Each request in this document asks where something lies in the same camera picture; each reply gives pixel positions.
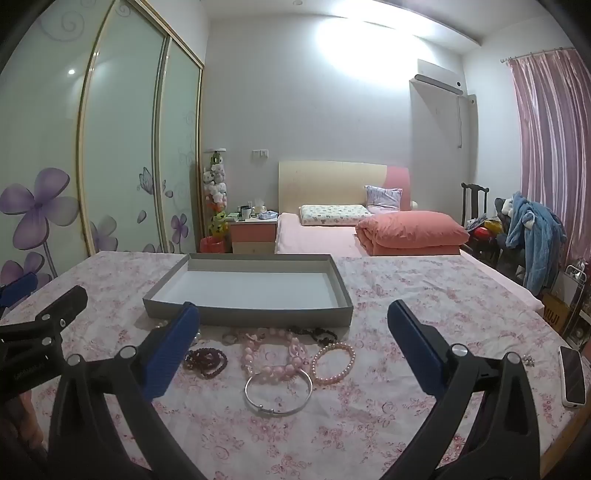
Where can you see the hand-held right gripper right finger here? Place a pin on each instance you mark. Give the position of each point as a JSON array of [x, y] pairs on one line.
[[415, 350]]

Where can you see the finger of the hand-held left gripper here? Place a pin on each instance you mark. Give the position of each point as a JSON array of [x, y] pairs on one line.
[[18, 287], [60, 307]]

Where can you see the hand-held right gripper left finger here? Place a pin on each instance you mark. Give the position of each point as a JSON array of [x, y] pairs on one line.
[[171, 350]]

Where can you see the grey cardboard tray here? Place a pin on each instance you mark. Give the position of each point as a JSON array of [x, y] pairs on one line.
[[254, 286]]

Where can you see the silver bangle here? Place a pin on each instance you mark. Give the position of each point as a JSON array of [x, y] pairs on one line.
[[264, 409]]

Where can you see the pink floral bedsheet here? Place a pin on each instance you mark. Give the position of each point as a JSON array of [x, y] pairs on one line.
[[369, 438]]

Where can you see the small silver earrings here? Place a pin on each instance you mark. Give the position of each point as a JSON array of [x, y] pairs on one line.
[[526, 361]]

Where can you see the red trash bin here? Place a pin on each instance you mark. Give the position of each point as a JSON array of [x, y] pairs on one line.
[[212, 244]]

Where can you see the folded pink quilt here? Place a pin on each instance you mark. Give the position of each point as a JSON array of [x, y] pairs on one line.
[[411, 233]]

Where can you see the red and yellow toy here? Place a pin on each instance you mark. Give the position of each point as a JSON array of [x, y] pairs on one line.
[[485, 232]]

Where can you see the pink and beige nightstand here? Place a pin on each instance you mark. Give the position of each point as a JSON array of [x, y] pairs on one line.
[[251, 235]]

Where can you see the brown cardboard box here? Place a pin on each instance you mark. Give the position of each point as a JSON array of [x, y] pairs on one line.
[[556, 314]]

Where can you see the bed with pink sheet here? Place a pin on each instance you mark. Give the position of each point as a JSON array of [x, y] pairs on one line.
[[314, 235]]

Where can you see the small purple pillow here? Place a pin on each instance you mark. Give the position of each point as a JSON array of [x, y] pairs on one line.
[[383, 198]]

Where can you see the dark wooden chair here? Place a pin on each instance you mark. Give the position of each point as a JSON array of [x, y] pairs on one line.
[[473, 203]]

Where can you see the smartphone with white case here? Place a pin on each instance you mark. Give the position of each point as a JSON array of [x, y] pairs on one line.
[[572, 376]]

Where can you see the floral print pillow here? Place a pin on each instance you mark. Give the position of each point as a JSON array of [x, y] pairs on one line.
[[332, 214]]

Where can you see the blue garment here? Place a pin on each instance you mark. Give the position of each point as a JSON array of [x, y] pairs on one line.
[[535, 240]]

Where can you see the blue cloth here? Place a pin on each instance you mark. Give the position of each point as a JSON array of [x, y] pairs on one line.
[[268, 215]]

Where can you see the hanging plush toy stack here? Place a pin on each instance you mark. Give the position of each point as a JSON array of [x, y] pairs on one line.
[[216, 189]]

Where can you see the white metal rack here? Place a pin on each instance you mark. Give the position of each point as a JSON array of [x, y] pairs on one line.
[[575, 286]]

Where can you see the flower print sliding wardrobe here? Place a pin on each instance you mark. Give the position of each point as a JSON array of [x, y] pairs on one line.
[[115, 138]]

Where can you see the beige and pink headboard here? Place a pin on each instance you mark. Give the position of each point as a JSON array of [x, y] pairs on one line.
[[323, 184]]

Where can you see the pink curtain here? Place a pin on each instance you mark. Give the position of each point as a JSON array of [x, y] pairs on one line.
[[554, 138]]

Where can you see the white air conditioner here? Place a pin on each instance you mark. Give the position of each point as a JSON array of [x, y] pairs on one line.
[[438, 76]]

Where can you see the white wall switch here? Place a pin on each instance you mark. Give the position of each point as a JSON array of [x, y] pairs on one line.
[[261, 154]]

